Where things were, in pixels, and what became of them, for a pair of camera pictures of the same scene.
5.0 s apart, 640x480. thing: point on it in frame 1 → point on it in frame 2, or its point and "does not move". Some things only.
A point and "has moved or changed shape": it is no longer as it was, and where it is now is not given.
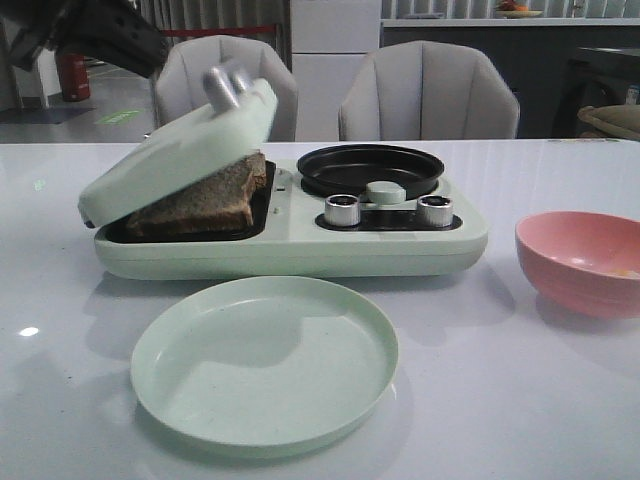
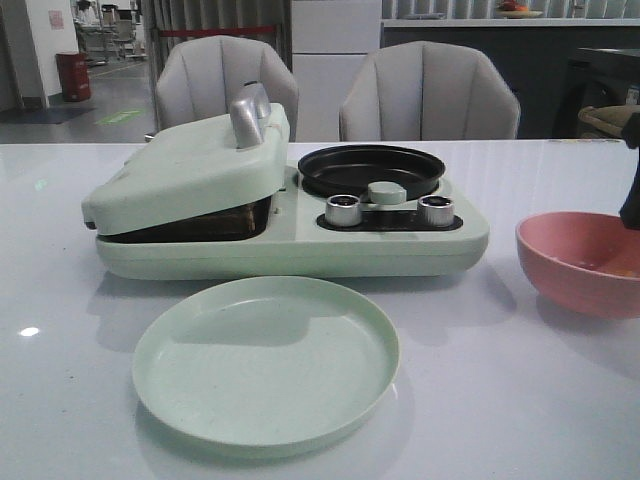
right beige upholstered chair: [420, 90] does not move
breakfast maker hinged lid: [236, 117] has moved or changed shape
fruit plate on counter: [510, 10] does not move
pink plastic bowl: [584, 263] does not move
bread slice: [222, 200] → [246, 222]
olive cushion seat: [616, 122] does not move
